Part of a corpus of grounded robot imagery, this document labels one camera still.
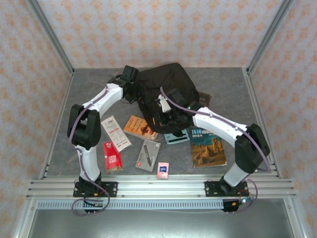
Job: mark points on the light blue pencil case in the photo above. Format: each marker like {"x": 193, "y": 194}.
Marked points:
{"x": 173, "y": 140}

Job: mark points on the dark brown notebook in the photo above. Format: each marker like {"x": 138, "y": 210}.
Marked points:
{"x": 204, "y": 99}

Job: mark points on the small orange cover book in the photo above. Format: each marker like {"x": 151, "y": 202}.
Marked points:
{"x": 137, "y": 126}

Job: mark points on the black fabric backpack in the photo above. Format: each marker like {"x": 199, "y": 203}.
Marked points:
{"x": 173, "y": 77}

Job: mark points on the grey pen box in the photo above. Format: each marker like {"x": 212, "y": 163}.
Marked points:
{"x": 147, "y": 156}

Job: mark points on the large softcover geography book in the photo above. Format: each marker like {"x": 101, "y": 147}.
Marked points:
{"x": 208, "y": 151}

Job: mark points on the small pink card box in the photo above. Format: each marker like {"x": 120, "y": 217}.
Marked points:
{"x": 162, "y": 170}

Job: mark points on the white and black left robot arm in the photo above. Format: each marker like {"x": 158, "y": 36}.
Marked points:
{"x": 85, "y": 158}

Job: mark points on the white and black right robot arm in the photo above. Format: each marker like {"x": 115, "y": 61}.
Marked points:
{"x": 218, "y": 121}

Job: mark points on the aluminium side rail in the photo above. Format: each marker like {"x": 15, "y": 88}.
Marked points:
{"x": 67, "y": 88}
{"x": 249, "y": 80}

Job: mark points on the aluminium cross rail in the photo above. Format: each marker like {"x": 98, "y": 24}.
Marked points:
{"x": 161, "y": 188}

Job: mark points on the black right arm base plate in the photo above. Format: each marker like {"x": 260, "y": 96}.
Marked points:
{"x": 210, "y": 189}

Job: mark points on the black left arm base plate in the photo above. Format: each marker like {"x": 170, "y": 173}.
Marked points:
{"x": 111, "y": 189}

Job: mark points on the aluminium corner post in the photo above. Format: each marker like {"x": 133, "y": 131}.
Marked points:
{"x": 53, "y": 39}
{"x": 270, "y": 34}

